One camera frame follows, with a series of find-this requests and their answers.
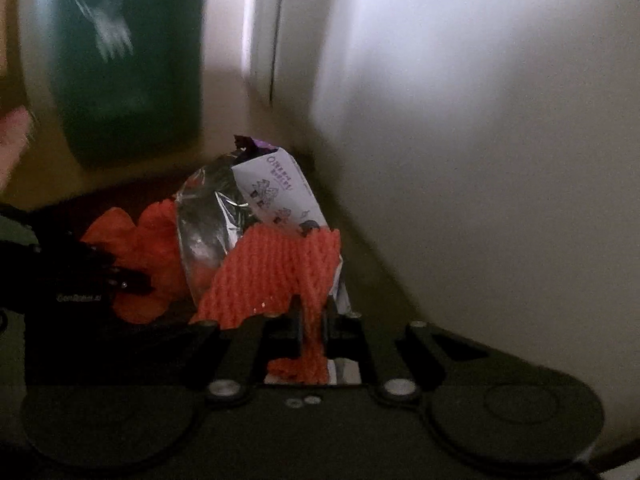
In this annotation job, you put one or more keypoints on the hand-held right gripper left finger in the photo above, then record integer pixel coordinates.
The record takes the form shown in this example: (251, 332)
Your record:
(280, 332)

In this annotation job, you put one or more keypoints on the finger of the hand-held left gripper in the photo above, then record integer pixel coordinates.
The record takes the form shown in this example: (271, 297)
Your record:
(132, 282)

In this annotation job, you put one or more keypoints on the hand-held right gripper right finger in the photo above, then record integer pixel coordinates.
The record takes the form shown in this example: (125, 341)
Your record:
(350, 332)

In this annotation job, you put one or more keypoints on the orange foam fruit net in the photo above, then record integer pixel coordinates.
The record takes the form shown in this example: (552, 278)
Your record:
(280, 275)

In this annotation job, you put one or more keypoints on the teal trash bin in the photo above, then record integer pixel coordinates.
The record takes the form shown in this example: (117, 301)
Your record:
(125, 60)

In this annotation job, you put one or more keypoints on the person's left forearm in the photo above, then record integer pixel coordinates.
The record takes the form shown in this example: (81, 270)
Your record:
(11, 140)

